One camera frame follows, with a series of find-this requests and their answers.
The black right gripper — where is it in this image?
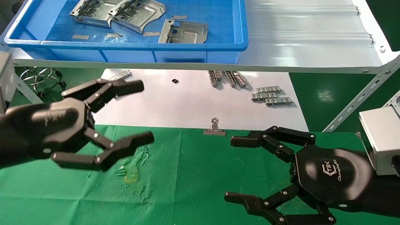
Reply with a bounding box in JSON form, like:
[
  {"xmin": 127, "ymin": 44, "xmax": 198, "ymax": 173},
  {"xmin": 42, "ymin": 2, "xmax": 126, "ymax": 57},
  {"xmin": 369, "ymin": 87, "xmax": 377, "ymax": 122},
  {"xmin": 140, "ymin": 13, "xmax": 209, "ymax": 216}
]
[{"xmin": 224, "ymin": 126, "xmax": 374, "ymax": 225}]

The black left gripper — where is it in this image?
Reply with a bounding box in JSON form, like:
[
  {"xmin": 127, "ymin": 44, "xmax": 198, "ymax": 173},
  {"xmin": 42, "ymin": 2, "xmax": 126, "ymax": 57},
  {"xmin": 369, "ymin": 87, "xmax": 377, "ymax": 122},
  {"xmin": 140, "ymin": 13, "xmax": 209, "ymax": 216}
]
[{"xmin": 0, "ymin": 78, "xmax": 155, "ymax": 171}]

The stamped sheet metal part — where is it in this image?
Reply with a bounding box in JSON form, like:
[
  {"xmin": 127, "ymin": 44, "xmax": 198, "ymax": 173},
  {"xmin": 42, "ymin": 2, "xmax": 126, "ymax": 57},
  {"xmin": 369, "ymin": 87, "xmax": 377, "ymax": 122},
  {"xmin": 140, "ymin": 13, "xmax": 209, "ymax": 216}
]
[
  {"xmin": 108, "ymin": 0, "xmax": 166, "ymax": 34},
  {"xmin": 69, "ymin": 0, "xmax": 125, "ymax": 28},
  {"xmin": 158, "ymin": 19, "xmax": 209, "ymax": 44}
]

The silver binder clip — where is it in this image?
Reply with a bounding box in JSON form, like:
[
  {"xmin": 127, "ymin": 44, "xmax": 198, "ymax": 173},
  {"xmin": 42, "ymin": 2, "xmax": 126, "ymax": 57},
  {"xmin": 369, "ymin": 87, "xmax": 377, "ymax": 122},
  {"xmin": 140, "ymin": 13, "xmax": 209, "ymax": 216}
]
[{"xmin": 203, "ymin": 117, "xmax": 226, "ymax": 136}]

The green table cloth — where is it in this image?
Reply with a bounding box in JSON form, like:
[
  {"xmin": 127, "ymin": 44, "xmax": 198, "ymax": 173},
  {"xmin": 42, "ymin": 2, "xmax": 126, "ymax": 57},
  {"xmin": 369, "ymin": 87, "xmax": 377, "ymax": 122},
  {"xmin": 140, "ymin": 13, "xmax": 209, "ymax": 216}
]
[{"xmin": 0, "ymin": 125, "xmax": 400, "ymax": 225}]

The blue plastic bin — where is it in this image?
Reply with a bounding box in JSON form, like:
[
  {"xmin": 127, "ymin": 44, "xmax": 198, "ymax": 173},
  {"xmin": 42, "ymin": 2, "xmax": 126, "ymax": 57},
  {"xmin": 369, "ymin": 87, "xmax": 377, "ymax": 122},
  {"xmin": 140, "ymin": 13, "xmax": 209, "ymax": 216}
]
[{"xmin": 4, "ymin": 0, "xmax": 249, "ymax": 64}]

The grey perforated shelf post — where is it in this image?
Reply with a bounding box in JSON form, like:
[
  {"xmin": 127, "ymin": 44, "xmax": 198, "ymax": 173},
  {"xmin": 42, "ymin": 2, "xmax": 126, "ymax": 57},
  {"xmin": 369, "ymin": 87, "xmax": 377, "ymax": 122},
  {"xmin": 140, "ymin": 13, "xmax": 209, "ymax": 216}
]
[
  {"xmin": 384, "ymin": 91, "xmax": 400, "ymax": 117},
  {"xmin": 12, "ymin": 64, "xmax": 43, "ymax": 104},
  {"xmin": 323, "ymin": 55, "xmax": 400, "ymax": 132}
]

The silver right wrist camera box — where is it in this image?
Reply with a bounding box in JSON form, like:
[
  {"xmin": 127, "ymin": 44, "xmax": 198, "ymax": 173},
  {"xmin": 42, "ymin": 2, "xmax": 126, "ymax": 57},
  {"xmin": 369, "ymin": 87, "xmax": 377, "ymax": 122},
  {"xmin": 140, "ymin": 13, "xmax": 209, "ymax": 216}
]
[{"xmin": 358, "ymin": 106, "xmax": 400, "ymax": 176}]

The grey metal shelf frame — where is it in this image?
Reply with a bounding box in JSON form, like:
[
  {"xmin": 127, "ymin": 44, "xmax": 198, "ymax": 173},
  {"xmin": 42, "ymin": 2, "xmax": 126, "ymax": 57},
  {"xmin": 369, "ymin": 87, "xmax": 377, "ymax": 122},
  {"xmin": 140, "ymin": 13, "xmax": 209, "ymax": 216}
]
[{"xmin": 0, "ymin": 0, "xmax": 400, "ymax": 75}]

